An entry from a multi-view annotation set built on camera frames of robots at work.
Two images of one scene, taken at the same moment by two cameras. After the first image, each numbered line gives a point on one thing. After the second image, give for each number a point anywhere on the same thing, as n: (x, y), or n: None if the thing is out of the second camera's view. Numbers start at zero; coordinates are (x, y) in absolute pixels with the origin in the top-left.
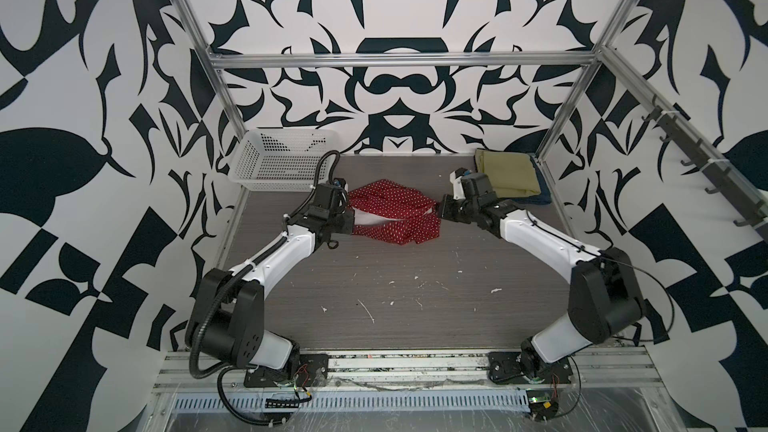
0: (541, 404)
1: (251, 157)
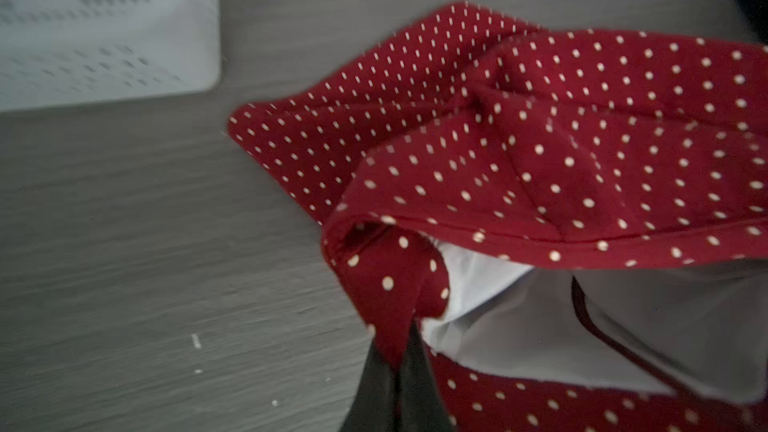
0: None
1: (89, 27)
